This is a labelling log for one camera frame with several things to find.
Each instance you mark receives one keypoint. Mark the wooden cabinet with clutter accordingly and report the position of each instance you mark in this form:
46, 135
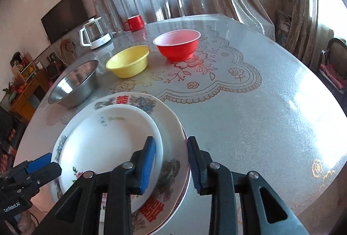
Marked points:
27, 99

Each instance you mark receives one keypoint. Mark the white glass electric kettle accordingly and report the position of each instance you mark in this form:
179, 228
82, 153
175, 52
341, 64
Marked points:
97, 34

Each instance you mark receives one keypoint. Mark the black armchair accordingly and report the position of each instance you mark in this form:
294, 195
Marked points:
8, 134

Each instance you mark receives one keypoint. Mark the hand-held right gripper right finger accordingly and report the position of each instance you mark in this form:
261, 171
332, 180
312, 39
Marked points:
196, 170

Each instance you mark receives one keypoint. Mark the black wall television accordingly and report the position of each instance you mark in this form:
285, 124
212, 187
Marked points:
65, 17

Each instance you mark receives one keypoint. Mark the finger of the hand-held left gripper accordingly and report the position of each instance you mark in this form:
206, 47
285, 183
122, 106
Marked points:
48, 172
40, 162

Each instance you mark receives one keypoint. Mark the wooden chair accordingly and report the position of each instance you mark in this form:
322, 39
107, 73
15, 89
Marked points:
67, 51

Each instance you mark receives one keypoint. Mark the red mug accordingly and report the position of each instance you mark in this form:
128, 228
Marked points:
135, 23

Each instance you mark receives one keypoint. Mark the stainless steel bowl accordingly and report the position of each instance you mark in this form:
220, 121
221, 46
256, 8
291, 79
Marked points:
73, 83

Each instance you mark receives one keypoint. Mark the dark chair with red cushion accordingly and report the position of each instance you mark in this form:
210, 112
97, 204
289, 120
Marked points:
334, 67

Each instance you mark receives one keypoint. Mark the yellow plastic bowl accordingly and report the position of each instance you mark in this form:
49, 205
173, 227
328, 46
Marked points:
127, 61

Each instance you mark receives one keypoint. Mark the patterned cloth bundle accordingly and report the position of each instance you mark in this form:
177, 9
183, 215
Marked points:
284, 28

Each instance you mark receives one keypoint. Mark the person's left hand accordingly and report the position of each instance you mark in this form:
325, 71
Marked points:
26, 221

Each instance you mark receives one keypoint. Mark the red plastic bowl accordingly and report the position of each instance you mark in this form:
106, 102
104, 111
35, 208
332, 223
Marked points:
176, 48

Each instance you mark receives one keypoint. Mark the black speaker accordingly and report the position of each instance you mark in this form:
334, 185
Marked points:
52, 69

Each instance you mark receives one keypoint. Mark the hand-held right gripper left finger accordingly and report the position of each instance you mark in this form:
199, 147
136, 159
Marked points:
147, 167

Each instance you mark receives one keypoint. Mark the white plate purple floral rim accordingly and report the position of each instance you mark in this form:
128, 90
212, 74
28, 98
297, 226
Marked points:
187, 183

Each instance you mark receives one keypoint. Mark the white plate with pink roses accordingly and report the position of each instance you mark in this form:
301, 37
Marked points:
108, 143

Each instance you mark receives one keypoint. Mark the sheer grey side curtain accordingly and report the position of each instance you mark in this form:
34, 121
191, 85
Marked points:
303, 7

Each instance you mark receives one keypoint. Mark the wooden desktop shelf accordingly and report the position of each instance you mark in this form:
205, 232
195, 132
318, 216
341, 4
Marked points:
24, 67

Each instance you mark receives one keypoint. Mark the potted green plant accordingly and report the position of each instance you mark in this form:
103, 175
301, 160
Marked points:
9, 91

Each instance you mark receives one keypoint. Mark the white plate with red characters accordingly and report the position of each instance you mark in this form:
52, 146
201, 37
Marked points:
170, 126

